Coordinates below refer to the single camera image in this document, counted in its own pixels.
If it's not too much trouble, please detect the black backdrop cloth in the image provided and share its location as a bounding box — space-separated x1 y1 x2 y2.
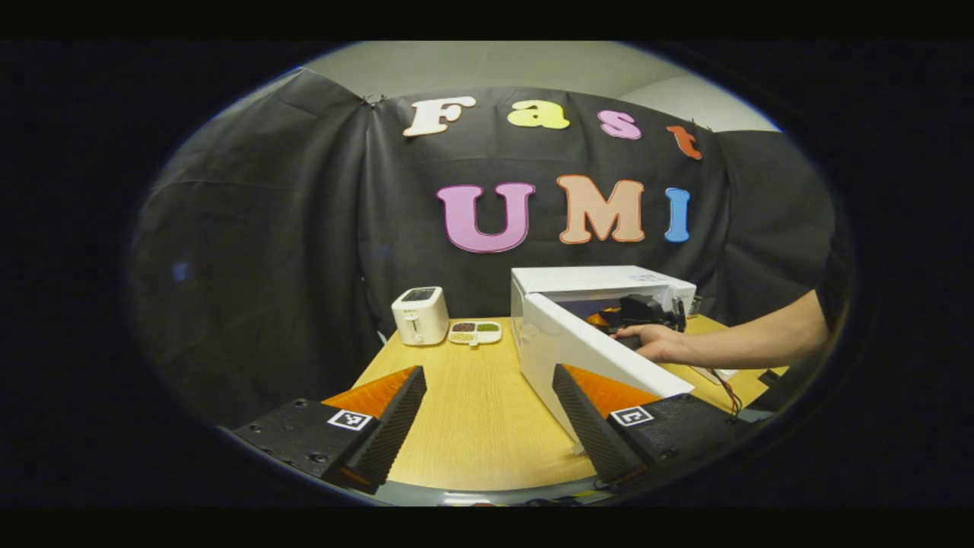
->
129 67 838 427

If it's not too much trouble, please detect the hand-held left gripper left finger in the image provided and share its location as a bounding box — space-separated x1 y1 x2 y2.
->
231 365 428 495

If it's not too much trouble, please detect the white toaster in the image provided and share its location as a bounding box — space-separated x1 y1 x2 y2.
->
391 286 450 347

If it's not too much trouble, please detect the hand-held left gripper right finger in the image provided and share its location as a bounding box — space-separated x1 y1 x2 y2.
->
552 363 754 488

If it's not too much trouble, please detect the white divided snack dish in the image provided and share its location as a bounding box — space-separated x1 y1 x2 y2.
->
447 320 503 349

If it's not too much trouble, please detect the white microwave oven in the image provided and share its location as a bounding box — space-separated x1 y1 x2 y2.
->
510 266 698 454

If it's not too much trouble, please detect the red and black cable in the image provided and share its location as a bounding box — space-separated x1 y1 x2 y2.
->
689 365 743 418

